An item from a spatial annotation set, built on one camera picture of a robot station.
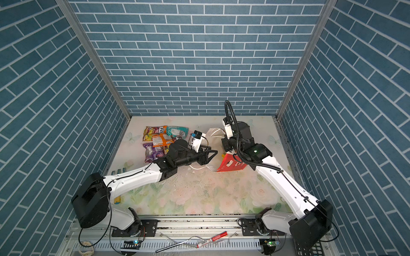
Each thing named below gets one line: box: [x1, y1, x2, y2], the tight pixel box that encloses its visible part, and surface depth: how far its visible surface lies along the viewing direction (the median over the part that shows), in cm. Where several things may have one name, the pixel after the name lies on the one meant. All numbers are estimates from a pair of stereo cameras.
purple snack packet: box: [142, 142, 164, 163], surface depth 98 cm
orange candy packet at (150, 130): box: [143, 125, 168, 142], surface depth 110 cm
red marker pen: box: [196, 230, 228, 248], surface depth 72 cm
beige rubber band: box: [77, 245, 94, 256], surface depth 68 cm
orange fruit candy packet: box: [160, 144, 171, 156], surface depth 101 cm
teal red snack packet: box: [166, 125, 190, 139], surface depth 107 cm
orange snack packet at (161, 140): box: [152, 133, 175, 148], surface depth 101 cm
